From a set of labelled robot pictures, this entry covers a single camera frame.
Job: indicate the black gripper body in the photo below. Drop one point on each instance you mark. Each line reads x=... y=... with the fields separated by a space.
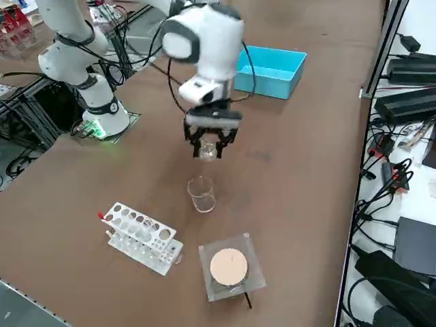
x=211 y=129

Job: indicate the small glass beaker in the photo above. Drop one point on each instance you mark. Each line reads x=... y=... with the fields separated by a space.
x=208 y=153

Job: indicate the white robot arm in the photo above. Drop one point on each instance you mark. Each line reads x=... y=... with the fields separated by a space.
x=218 y=51

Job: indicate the large glass beaker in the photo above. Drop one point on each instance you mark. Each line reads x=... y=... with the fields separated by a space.
x=201 y=204

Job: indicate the blue plastic bin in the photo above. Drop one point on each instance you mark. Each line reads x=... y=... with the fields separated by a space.
x=272 y=71

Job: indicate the white test tube rack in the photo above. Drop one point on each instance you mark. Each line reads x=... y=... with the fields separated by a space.
x=163 y=235

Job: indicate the round tan disc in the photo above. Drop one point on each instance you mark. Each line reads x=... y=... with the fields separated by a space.
x=228 y=267

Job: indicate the clear square mesh stand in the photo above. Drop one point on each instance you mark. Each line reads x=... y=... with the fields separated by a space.
x=207 y=272

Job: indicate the red black device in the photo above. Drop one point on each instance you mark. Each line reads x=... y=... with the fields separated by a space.
x=383 y=144

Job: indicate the thin black rod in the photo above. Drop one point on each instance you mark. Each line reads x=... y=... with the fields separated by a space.
x=248 y=300

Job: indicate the black orange device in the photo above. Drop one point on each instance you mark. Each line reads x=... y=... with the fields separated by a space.
x=388 y=172

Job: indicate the large black power adapter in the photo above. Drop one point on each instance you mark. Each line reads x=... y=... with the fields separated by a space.
x=405 y=105
x=412 y=69

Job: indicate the small black power adapter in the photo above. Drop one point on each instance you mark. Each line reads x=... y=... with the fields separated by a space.
x=410 y=42

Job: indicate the red clear acrylic rack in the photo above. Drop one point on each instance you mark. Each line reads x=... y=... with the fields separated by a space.
x=17 y=34

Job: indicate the flat black box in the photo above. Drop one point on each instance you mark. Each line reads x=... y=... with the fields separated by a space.
x=417 y=245

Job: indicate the black bag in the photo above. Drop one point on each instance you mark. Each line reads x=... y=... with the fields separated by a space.
x=391 y=286

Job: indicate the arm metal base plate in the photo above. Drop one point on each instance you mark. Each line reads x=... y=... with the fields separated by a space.
x=134 y=119

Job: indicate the black metal frame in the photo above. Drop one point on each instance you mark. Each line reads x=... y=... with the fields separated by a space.
x=44 y=98

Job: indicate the aluminium profile post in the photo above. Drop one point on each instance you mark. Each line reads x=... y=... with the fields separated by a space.
x=385 y=47

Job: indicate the grey aluminium rail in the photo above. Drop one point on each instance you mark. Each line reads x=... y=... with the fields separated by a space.
x=20 y=303

